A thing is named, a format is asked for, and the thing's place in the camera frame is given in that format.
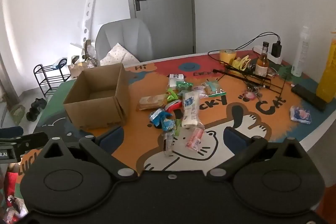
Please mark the orange label bread pack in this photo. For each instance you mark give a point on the orange label bread pack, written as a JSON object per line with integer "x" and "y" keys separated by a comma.
{"x": 152, "y": 102}

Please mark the clear plastic bottle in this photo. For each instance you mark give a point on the clear plastic bottle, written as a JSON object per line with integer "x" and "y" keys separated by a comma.
{"x": 301, "y": 54}

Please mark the colourful cat table mat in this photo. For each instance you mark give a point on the colourful cat table mat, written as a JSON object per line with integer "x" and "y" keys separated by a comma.
{"x": 178, "y": 114}

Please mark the brown cardboard box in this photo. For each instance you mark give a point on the brown cardboard box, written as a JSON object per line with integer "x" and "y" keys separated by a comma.
{"x": 99, "y": 98}

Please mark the SF cardboard box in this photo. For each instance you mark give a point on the SF cardboard box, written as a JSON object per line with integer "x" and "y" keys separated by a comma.
{"x": 78, "y": 64}

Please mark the white black-label snack pack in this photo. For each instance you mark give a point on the white black-label snack pack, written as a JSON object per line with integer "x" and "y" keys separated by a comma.
{"x": 174, "y": 78}

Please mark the black wire rack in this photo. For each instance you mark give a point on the black wire rack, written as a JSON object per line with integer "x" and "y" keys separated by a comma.
{"x": 251, "y": 80}

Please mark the clear small snack packet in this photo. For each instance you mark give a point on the clear small snack packet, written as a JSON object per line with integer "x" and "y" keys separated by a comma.
{"x": 168, "y": 138}

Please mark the black shoes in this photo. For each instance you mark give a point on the black shoes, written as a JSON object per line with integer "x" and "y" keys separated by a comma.
{"x": 36, "y": 107}

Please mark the grey armchair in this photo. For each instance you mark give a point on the grey armchair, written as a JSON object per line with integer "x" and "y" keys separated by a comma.
{"x": 132, "y": 34}

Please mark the yellow plastic bottle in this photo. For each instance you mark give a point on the yellow plastic bottle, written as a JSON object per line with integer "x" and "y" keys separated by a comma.
{"x": 326, "y": 86}

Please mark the black shoe rack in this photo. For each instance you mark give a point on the black shoe rack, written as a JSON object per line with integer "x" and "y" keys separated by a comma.
{"x": 48, "y": 79}

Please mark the bright green snack packet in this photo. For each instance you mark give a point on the bright green snack packet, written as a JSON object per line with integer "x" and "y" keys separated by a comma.
{"x": 171, "y": 95}

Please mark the cookie pack teal stripe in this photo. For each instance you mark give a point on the cookie pack teal stripe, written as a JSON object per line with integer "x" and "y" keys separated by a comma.
{"x": 213, "y": 89}

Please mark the black rectangular device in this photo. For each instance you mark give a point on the black rectangular device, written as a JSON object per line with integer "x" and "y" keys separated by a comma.
{"x": 309, "y": 97}

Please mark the amber glass bottle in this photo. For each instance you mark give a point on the amber glass bottle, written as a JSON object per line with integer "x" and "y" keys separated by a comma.
{"x": 262, "y": 64}

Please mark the dark green snack packet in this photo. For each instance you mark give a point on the dark green snack packet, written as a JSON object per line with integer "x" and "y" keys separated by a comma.
{"x": 183, "y": 87}

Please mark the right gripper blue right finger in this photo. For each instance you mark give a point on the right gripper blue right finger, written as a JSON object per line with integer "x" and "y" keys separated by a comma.
{"x": 235, "y": 140}

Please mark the blue white tissue pack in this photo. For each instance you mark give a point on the blue white tissue pack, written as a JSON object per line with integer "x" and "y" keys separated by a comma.
{"x": 300, "y": 115}

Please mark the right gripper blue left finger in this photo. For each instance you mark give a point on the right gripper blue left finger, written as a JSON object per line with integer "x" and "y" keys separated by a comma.
{"x": 111, "y": 140}

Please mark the light blue snack packet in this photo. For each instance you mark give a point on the light blue snack packet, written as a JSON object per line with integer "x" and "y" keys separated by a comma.
{"x": 167, "y": 124}

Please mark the black charger plug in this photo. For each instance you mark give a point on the black charger plug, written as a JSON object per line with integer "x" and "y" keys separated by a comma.
{"x": 276, "y": 49}

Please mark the yellow crumpled wrapper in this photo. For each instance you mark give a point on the yellow crumpled wrapper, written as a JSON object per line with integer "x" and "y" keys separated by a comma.
{"x": 241, "y": 63}

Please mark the long white bread pack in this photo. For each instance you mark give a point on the long white bread pack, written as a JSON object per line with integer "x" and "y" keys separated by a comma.
{"x": 191, "y": 110}

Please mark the black door handle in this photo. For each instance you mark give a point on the black door handle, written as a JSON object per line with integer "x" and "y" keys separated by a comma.
{"x": 138, "y": 4}

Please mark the red snack packet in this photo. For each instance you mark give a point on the red snack packet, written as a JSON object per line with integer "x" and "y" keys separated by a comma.
{"x": 174, "y": 105}

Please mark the blue slipper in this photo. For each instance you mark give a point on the blue slipper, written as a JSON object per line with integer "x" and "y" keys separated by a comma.
{"x": 59, "y": 64}

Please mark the pink candy packet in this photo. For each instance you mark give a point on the pink candy packet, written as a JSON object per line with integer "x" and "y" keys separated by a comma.
{"x": 195, "y": 138}

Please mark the dotted white cushion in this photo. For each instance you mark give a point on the dotted white cushion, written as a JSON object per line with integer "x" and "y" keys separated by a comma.
{"x": 119, "y": 55}

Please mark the yellow tape roll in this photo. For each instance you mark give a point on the yellow tape roll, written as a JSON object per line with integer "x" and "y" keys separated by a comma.
{"x": 227, "y": 56}

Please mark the pink keychain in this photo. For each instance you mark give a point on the pink keychain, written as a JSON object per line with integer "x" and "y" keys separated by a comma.
{"x": 249, "y": 96}

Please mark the pink snack packet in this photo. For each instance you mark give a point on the pink snack packet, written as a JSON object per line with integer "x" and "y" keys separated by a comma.
{"x": 201, "y": 90}

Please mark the white perforated board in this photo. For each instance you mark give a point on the white perforated board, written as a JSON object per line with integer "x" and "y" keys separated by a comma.
{"x": 86, "y": 24}

